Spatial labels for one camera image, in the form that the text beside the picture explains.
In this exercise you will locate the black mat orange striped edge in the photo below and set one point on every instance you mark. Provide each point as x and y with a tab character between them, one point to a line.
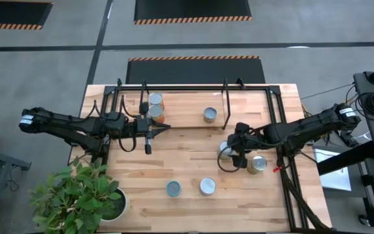
11	13
190	9
193	70

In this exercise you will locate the black aluminium rig frame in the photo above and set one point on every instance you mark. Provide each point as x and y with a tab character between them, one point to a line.
206	88

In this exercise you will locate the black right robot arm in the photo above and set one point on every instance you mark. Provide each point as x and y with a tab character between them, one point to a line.
304	128

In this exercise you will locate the spicy black beans can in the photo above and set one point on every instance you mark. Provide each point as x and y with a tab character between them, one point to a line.
210	114

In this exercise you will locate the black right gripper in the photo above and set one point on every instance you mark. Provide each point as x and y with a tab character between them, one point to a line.
253	141

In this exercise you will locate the red clip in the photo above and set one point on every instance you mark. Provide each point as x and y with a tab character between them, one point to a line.
275	169

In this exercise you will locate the white paper sheet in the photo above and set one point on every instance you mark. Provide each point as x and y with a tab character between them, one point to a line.
334	175

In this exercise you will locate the teal pink corn can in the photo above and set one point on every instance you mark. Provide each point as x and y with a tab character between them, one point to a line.
173	188

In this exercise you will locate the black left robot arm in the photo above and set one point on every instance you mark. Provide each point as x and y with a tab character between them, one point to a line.
76	125

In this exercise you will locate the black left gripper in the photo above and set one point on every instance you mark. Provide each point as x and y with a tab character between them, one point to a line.
135	126

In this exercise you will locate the green plant in white pot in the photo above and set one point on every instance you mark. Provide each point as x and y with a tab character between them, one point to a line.
76	195

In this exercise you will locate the yellow green can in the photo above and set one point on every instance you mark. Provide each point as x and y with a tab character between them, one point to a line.
223	153

